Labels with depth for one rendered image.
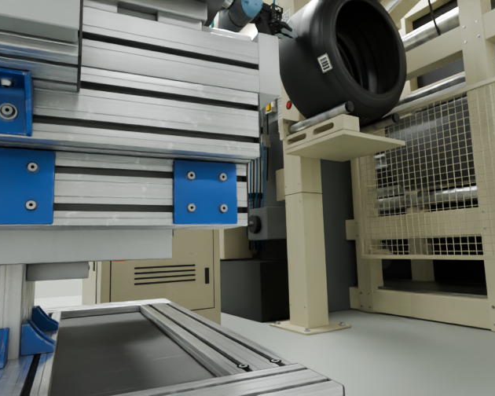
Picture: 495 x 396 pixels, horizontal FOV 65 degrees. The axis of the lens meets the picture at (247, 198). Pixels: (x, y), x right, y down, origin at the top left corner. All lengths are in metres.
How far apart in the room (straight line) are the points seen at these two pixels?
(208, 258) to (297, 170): 0.59
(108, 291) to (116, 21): 1.32
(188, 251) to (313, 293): 0.60
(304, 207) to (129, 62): 1.41
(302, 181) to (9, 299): 1.41
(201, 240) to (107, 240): 1.28
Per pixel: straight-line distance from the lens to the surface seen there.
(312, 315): 1.84
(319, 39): 1.62
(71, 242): 0.59
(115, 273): 1.72
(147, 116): 0.49
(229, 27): 1.44
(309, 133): 1.66
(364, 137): 1.61
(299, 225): 1.82
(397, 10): 2.24
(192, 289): 1.84
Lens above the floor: 0.37
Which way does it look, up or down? 7 degrees up
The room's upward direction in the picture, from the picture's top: 2 degrees counter-clockwise
